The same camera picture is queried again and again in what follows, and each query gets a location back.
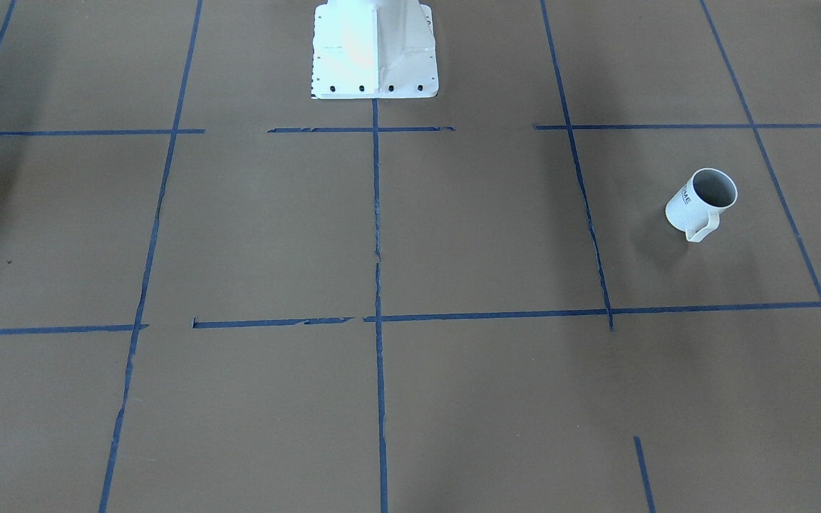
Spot white mug with lettering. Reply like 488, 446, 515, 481
665, 167, 738, 243

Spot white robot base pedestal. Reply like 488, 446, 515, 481
311, 1, 440, 100

